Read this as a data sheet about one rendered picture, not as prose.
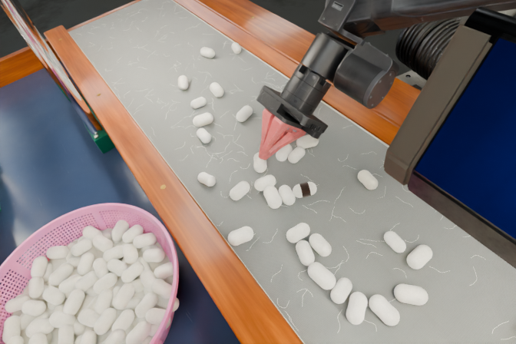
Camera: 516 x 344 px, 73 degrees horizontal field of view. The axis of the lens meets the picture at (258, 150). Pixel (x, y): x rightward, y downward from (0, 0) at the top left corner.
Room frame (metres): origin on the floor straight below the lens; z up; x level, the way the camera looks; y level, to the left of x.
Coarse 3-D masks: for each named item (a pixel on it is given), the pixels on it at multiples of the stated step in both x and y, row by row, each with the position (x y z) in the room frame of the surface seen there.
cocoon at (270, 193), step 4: (268, 188) 0.30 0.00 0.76; (272, 188) 0.30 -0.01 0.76; (264, 192) 0.30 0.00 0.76; (268, 192) 0.30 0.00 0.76; (272, 192) 0.30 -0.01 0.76; (276, 192) 0.30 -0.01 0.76; (264, 196) 0.30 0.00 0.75; (268, 196) 0.29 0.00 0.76; (272, 196) 0.29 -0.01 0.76; (276, 196) 0.29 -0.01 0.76; (268, 200) 0.29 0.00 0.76; (272, 200) 0.28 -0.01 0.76; (276, 200) 0.28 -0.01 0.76; (280, 200) 0.28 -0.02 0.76; (268, 204) 0.28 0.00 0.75; (272, 204) 0.28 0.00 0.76; (276, 204) 0.28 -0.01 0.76; (280, 204) 0.28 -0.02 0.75
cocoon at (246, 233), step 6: (240, 228) 0.25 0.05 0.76; (246, 228) 0.25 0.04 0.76; (234, 234) 0.24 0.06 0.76; (240, 234) 0.24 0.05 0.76; (246, 234) 0.24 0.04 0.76; (252, 234) 0.24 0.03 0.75; (228, 240) 0.24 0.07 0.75; (234, 240) 0.23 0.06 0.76; (240, 240) 0.23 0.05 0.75; (246, 240) 0.23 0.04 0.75
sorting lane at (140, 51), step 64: (128, 64) 0.76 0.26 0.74; (192, 64) 0.70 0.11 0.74; (256, 64) 0.65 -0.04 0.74; (192, 128) 0.49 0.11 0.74; (256, 128) 0.45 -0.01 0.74; (192, 192) 0.34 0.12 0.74; (256, 192) 0.32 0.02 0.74; (320, 192) 0.29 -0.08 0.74; (384, 192) 0.27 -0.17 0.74; (256, 256) 0.21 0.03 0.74; (320, 256) 0.19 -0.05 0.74; (384, 256) 0.18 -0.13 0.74; (448, 256) 0.16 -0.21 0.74; (320, 320) 0.12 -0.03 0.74; (448, 320) 0.09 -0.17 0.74; (512, 320) 0.08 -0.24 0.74
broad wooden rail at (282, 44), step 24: (192, 0) 0.98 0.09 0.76; (216, 0) 0.94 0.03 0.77; (240, 0) 0.91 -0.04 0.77; (216, 24) 0.85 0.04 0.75; (240, 24) 0.79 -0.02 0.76; (264, 24) 0.77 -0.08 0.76; (288, 24) 0.74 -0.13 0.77; (264, 48) 0.68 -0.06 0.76; (288, 48) 0.65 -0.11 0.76; (288, 72) 0.59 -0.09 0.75; (336, 96) 0.48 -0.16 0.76; (408, 96) 0.43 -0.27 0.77; (360, 120) 0.42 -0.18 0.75; (384, 120) 0.39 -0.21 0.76
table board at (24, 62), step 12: (108, 12) 1.06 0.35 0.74; (84, 24) 1.02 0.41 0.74; (24, 48) 0.95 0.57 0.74; (0, 60) 0.91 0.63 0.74; (12, 60) 0.92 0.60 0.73; (24, 60) 0.93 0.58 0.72; (36, 60) 0.94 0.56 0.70; (60, 60) 0.97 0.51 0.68; (0, 72) 0.90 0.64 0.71; (12, 72) 0.91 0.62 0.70; (24, 72) 0.92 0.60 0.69; (0, 84) 0.89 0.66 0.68
